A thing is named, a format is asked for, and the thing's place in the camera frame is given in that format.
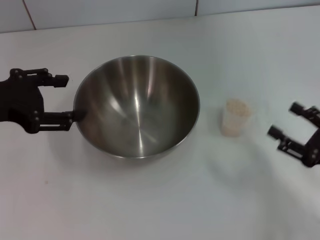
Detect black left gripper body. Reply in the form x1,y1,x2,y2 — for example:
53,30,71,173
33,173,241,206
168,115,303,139
0,69,46,135

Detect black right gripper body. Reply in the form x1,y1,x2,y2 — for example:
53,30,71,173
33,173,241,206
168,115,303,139
301,127,320,168

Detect clear plastic cup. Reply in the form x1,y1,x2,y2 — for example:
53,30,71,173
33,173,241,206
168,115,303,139
221,98,253,137

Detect stainless steel mixing bowl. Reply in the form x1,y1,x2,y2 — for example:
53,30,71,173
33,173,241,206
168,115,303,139
73,54,201,160

